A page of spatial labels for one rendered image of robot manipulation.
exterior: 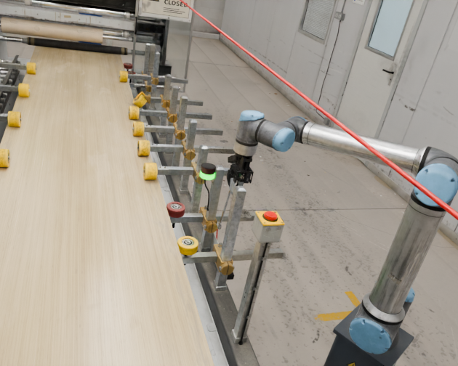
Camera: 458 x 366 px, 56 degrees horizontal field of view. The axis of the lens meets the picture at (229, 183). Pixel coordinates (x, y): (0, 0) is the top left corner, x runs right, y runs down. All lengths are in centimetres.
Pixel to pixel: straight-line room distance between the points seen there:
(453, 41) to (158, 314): 376
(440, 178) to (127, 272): 102
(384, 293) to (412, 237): 24
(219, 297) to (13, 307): 75
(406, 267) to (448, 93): 305
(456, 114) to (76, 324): 369
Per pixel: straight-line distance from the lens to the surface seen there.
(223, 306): 172
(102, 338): 132
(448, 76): 446
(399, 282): 158
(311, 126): 167
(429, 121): 455
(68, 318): 137
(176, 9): 411
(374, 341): 169
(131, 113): 267
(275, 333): 267
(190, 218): 189
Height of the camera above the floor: 189
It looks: 28 degrees down
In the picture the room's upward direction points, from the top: 11 degrees clockwise
